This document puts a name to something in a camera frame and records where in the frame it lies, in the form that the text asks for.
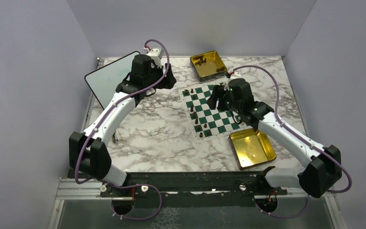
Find dark pieces in tin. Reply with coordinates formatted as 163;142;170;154
193;56;227;73

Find green white chess board mat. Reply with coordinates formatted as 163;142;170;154
179;84;250;144

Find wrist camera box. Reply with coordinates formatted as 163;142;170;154
144;47;165;68
229;72;242;80

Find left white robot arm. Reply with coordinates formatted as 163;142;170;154
69;54;176;196

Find tin with dark pieces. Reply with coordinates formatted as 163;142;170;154
190;51;228;83

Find empty gold tin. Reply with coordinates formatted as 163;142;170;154
228;128;276;170

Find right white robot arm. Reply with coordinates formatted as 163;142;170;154
207;79;342;198

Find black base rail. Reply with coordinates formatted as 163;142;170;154
100;171;287;208

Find small whiteboard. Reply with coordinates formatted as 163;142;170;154
84;51;140;108

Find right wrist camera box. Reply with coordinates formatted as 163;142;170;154
229;72;242;80

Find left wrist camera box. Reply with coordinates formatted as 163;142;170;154
144;47;165;68

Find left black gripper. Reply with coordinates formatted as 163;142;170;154
144;62;177;89

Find white chess pieces group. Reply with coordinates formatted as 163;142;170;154
240;121;247;127

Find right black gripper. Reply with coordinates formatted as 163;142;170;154
206;84;242;114

